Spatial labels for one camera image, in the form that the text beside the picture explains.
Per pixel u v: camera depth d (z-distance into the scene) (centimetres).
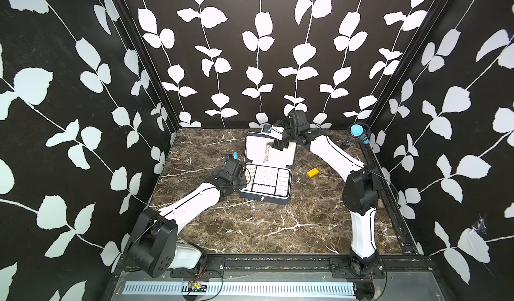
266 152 94
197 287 71
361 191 54
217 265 73
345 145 90
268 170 94
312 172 101
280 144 82
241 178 79
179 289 70
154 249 41
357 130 84
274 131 76
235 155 106
